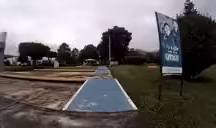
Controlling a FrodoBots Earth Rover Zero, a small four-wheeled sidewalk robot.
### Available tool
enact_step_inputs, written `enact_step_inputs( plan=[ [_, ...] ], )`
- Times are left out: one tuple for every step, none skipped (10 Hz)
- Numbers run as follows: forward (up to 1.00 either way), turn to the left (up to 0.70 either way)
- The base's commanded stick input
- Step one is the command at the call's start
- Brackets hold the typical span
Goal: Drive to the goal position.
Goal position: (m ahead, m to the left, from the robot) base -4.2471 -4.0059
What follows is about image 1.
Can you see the thin pale pole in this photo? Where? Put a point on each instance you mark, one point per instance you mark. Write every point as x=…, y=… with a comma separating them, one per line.
x=109, y=50

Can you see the pale shelter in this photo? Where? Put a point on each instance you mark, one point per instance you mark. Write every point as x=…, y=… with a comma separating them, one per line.
x=91, y=61

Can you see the large dark tree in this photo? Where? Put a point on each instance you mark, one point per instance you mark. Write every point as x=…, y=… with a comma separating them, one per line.
x=117, y=41

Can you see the blue banner flag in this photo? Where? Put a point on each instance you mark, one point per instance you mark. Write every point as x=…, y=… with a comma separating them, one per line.
x=169, y=43

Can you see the dense dark trees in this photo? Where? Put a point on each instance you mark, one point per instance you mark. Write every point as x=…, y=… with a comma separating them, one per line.
x=199, y=43

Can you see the wet grey concrete pavement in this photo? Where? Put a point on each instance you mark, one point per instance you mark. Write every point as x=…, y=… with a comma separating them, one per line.
x=29, y=115

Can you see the short white post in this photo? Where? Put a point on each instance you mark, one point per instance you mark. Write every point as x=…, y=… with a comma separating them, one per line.
x=56, y=64

